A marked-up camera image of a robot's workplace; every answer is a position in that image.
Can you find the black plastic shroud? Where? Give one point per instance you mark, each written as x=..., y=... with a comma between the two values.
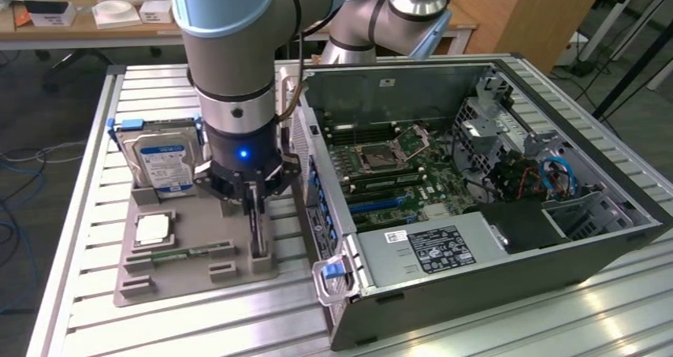
x=521, y=225

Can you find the wooden cabinet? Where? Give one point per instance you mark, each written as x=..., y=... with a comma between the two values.
x=546, y=18

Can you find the white floor unit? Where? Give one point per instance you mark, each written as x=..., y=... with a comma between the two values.
x=570, y=53

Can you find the blue case latch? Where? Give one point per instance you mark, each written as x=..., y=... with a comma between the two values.
x=331, y=272

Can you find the small white labelled box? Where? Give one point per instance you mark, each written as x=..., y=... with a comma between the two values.
x=155, y=12

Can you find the beige printed corner bracket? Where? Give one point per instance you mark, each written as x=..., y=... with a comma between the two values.
x=286, y=75

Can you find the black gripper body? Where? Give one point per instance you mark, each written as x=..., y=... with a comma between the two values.
x=242, y=152

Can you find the black open PC case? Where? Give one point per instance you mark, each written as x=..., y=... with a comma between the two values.
x=473, y=294

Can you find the blue expansion slot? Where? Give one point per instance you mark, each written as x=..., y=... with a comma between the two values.
x=374, y=205

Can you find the hard disk in blue caddy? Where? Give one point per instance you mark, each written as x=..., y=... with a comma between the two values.
x=160, y=164

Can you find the white box with black top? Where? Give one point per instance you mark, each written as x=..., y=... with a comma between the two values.
x=49, y=16

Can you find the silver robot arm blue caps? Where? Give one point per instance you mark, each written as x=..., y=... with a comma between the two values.
x=231, y=65

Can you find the white box with round hollow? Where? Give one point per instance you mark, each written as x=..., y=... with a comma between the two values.
x=116, y=16

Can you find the green RAM stick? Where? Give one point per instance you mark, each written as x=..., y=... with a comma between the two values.
x=174, y=253

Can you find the CPU socket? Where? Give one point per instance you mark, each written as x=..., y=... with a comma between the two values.
x=377, y=156

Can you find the silver CPU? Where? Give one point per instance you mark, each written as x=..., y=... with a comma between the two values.
x=152, y=229

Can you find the wooden desk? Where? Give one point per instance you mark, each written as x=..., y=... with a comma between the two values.
x=79, y=34

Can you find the perforated metal disk bay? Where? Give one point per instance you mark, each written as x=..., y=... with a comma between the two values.
x=483, y=130

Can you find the grey power supply unit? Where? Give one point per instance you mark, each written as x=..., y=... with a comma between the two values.
x=437, y=246

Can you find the green motherboard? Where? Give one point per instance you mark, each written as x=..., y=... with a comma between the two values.
x=437, y=175

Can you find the metal socket cover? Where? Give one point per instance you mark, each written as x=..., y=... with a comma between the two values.
x=413, y=142

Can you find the grey printed parts rack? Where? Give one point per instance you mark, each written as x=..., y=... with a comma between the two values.
x=210, y=239

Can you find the black chair base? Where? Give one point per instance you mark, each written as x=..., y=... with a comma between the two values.
x=68, y=59

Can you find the graphics card with fan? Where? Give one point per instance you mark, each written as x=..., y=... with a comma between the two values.
x=256, y=231

